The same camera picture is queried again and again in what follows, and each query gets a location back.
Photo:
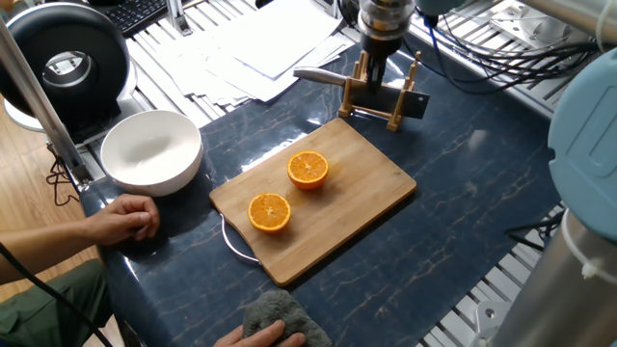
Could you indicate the black round fan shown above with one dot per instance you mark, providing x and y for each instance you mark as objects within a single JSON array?
[{"x": 29, "y": 53}]

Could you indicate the bamboo cutting board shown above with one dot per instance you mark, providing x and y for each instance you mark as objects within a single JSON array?
[{"x": 347, "y": 202}]

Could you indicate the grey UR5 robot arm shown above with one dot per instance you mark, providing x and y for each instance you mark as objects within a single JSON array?
[{"x": 588, "y": 144}]

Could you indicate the orange half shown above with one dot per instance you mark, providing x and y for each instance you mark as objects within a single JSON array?
[
  {"x": 307, "y": 168},
  {"x": 269, "y": 212}
]

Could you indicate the short aluminium post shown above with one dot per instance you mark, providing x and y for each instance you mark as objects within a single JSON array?
[{"x": 178, "y": 19}]

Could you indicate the wooden peg rack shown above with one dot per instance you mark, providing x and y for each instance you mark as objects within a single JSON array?
[{"x": 345, "y": 103}]

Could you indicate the black keyboard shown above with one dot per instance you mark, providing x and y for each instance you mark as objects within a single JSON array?
[{"x": 135, "y": 14}]

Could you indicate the person's left hand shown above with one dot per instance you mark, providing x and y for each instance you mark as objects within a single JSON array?
[{"x": 125, "y": 221}]

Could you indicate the white paper sheets stack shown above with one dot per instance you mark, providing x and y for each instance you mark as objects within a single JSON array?
[{"x": 270, "y": 43}]

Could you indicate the silver perforated mounting plate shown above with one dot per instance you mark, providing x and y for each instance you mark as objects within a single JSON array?
[{"x": 520, "y": 24}]

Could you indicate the grey green cloth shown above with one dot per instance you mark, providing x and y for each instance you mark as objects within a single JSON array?
[{"x": 279, "y": 308}]

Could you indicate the green trousers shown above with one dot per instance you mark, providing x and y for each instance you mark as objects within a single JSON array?
[{"x": 43, "y": 313}]

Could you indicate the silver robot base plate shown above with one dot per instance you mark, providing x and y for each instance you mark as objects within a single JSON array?
[{"x": 487, "y": 315}]

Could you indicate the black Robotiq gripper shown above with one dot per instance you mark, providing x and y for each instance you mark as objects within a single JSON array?
[{"x": 382, "y": 48}]

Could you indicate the aluminium frame post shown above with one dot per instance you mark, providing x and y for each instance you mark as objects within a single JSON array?
[{"x": 43, "y": 115}]

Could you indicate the person's left forearm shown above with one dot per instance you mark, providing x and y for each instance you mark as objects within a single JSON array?
[{"x": 43, "y": 250}]

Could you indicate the dark blue marbled table mat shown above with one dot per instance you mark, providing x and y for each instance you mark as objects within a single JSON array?
[{"x": 458, "y": 193}]

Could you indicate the person's right hand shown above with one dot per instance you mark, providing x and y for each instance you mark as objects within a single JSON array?
[{"x": 260, "y": 339}]

